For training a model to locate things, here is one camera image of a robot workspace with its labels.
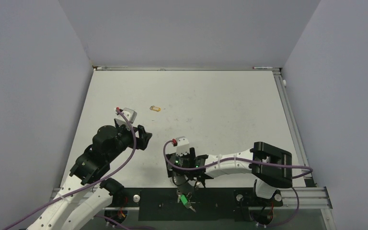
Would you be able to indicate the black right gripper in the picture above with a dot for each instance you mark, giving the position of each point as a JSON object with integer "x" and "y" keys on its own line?
{"x": 172, "y": 173}

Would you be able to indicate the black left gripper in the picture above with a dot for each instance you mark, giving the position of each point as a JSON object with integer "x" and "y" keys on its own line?
{"x": 143, "y": 136}

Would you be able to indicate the green plastic key tag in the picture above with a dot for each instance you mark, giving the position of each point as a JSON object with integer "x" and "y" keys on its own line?
{"x": 183, "y": 199}

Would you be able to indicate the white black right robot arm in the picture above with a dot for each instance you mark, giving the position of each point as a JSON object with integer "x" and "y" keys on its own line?
{"x": 271, "y": 166}

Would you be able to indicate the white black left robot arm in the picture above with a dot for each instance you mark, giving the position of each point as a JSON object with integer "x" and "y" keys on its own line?
{"x": 89, "y": 168}

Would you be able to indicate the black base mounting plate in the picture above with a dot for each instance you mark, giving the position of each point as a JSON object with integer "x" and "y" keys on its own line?
{"x": 239, "y": 214}

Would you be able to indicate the yellow plastic key tag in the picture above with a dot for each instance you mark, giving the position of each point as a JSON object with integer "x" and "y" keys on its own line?
{"x": 155, "y": 108}

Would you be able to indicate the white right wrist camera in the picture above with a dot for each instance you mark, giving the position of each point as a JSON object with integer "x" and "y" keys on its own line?
{"x": 182, "y": 146}

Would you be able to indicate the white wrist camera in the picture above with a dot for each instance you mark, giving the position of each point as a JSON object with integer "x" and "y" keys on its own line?
{"x": 182, "y": 146}
{"x": 125, "y": 117}

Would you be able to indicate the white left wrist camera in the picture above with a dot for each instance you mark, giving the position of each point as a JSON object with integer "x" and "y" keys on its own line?
{"x": 125, "y": 117}

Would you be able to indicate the aluminium frame rail back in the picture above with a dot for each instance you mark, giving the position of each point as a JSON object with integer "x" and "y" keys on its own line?
{"x": 127, "y": 68}

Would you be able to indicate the aluminium frame rail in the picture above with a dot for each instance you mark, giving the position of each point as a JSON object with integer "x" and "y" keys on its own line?
{"x": 307, "y": 198}
{"x": 127, "y": 68}
{"x": 291, "y": 121}

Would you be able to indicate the aluminium frame rail right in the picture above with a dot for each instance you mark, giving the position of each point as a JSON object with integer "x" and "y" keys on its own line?
{"x": 291, "y": 121}

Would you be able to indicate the aluminium frame rail front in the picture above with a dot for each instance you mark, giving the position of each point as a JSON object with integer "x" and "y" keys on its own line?
{"x": 307, "y": 198}

